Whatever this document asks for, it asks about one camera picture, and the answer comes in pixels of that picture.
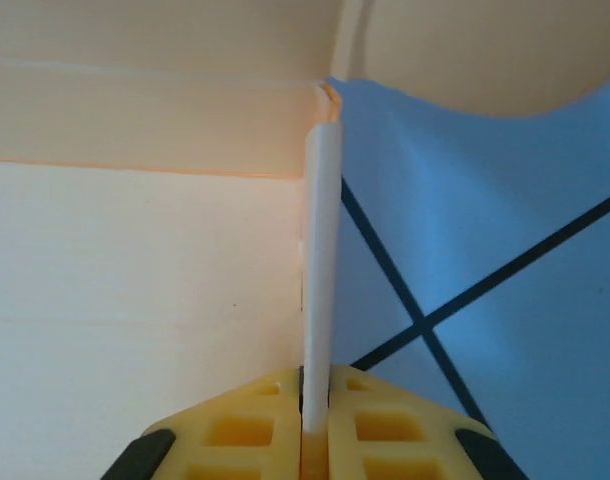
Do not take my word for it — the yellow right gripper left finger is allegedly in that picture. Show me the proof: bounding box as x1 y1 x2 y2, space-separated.
99 366 307 480

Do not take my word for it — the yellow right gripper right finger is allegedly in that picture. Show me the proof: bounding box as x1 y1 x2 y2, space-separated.
326 364 529 480

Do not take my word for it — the yellow paper box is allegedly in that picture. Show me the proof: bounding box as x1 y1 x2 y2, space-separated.
0 0 610 437

